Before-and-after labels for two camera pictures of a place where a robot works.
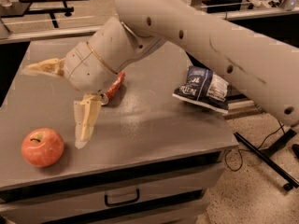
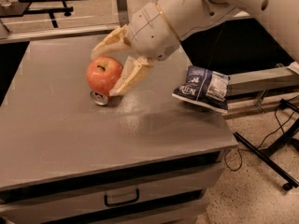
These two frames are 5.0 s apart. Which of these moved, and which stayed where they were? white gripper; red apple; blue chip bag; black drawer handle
Moved: white gripper; red apple
Stayed: black drawer handle; blue chip bag
